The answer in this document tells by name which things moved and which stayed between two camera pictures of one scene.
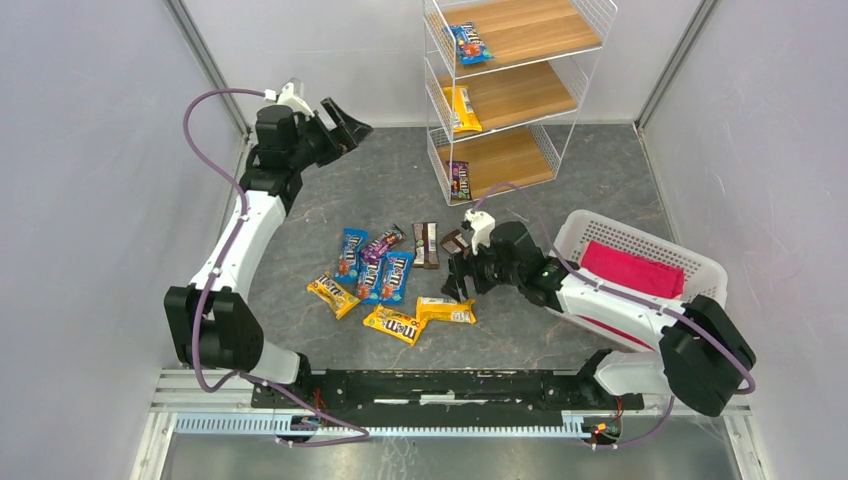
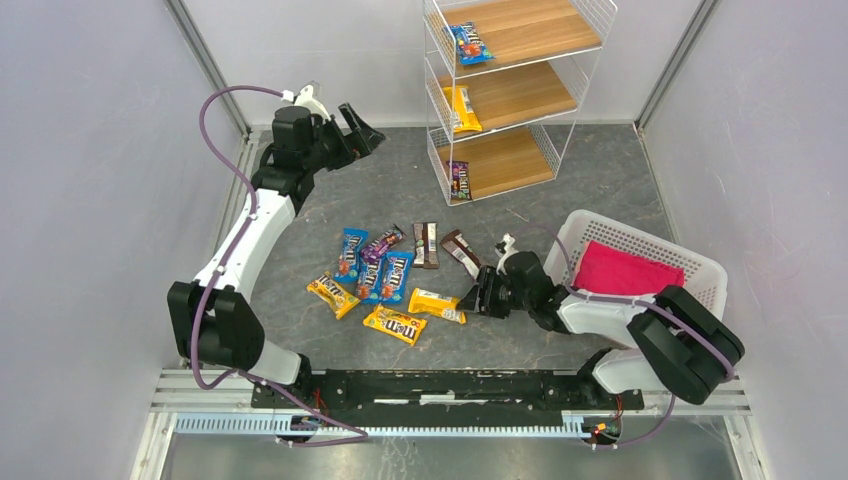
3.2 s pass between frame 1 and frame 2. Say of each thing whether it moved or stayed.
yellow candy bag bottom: stayed
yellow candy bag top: stayed
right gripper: moved
